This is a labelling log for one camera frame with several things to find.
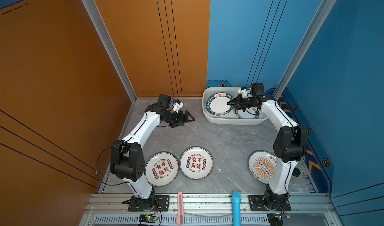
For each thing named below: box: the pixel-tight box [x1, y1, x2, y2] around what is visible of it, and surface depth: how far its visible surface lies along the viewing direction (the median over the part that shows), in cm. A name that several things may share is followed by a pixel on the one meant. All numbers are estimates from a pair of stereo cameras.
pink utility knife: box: [177, 191, 185, 225], surface depth 72 cm
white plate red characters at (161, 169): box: [144, 151, 179, 187], surface depth 86 cm
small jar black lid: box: [292, 167, 301, 177], surface depth 75 cm
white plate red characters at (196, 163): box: [179, 146, 214, 180], surface depth 88 cm
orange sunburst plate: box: [248, 150, 277, 184], surface depth 86 cm
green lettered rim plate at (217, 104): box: [206, 92, 234, 116], surface depth 93 cm
